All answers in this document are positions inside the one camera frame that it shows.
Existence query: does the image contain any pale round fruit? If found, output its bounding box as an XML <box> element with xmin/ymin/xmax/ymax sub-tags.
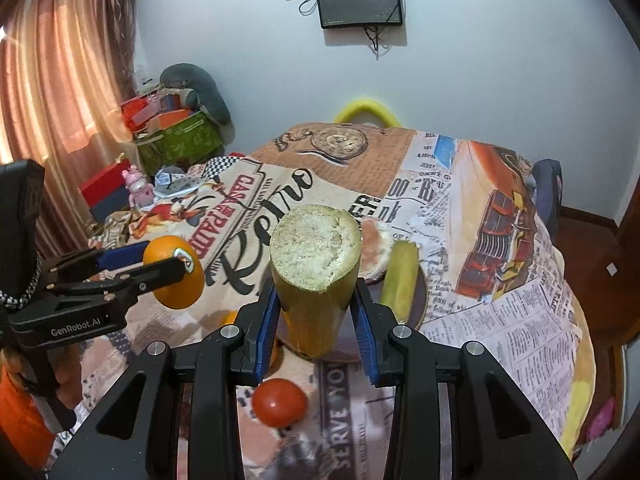
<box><xmin>357</xmin><ymin>217</ymin><xmax>396</xmax><ymax>282</ymax></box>

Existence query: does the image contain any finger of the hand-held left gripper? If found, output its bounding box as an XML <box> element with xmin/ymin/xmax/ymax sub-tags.
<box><xmin>49</xmin><ymin>241</ymin><xmax>151</xmax><ymax>283</ymax></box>
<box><xmin>47</xmin><ymin>257</ymin><xmax>195</xmax><ymax>312</ymax></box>

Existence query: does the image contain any green cucumber half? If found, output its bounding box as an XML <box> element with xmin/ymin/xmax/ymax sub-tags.
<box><xmin>378</xmin><ymin>240</ymin><xmax>420</xmax><ymax>324</ymax></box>

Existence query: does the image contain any red tomato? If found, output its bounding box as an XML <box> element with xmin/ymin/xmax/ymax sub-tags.
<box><xmin>251</xmin><ymin>379</ymin><xmax>309</xmax><ymax>429</ymax></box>

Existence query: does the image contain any yellow chair back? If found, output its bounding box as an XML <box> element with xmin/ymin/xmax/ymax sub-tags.
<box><xmin>333</xmin><ymin>99</ymin><xmax>401</xmax><ymax>129</ymax></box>

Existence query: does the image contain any orange with sticker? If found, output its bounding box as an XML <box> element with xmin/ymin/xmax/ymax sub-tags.
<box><xmin>142</xmin><ymin>235</ymin><xmax>206</xmax><ymax>310</ymax></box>

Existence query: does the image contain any large red box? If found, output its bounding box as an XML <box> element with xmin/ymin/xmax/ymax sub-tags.
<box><xmin>78</xmin><ymin>162</ymin><xmax>132</xmax><ymax>209</ymax></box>

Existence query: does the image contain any green patterned box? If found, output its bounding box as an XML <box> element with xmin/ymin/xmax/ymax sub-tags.
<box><xmin>134</xmin><ymin>110</ymin><xmax>225</xmax><ymax>172</ymax></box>

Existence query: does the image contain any printed tablecloth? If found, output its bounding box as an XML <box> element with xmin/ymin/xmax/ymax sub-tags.
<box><xmin>75</xmin><ymin>121</ymin><xmax>595</xmax><ymax>480</ymax></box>

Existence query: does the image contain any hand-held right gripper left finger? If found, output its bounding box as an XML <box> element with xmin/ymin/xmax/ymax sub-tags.
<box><xmin>50</xmin><ymin>287</ymin><xmax>282</xmax><ymax>480</ymax></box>

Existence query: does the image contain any pink toy figure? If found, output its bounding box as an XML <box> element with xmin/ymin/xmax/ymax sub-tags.
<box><xmin>122</xmin><ymin>167</ymin><xmax>155</xmax><ymax>209</ymax></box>

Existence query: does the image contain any dark blue chair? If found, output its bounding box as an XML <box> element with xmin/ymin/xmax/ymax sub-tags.
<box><xmin>530</xmin><ymin>158</ymin><xmax>564</xmax><ymax>242</ymax></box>

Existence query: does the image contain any orange cardboard box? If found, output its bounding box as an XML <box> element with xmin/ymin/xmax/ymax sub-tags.
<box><xmin>149</xmin><ymin>106</ymin><xmax>195</xmax><ymax>133</ymax></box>

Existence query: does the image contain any small red box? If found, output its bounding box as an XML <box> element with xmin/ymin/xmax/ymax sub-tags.
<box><xmin>120</xmin><ymin>94</ymin><xmax>153</xmax><ymax>133</ymax></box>

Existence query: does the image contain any blue white cloth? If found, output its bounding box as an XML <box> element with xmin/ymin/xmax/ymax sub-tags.
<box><xmin>153</xmin><ymin>167</ymin><xmax>202</xmax><ymax>197</ymax></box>

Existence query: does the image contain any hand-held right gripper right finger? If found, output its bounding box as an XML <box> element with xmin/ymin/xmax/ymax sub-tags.
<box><xmin>349</xmin><ymin>285</ymin><xmax>581</xmax><ymax>480</ymax></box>

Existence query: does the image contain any pink plastic object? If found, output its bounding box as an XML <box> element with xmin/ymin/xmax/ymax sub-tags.
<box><xmin>585</xmin><ymin>397</ymin><xmax>616</xmax><ymax>444</ymax></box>

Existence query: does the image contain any grey plush pillow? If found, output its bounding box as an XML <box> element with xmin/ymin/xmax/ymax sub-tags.
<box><xmin>159</xmin><ymin>63</ymin><xmax>233</xmax><ymax>127</ymax></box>

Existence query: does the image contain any pink curtain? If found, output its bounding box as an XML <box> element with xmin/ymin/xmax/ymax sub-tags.
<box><xmin>0</xmin><ymin>0</ymin><xmax>139</xmax><ymax>261</ymax></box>

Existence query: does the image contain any dark brown plate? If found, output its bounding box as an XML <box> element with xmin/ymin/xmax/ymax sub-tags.
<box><xmin>275</xmin><ymin>259</ymin><xmax>431</xmax><ymax>363</ymax></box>

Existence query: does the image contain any small black monitor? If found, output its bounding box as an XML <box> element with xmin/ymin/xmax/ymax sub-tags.
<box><xmin>314</xmin><ymin>0</ymin><xmax>404</xmax><ymax>30</ymax></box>

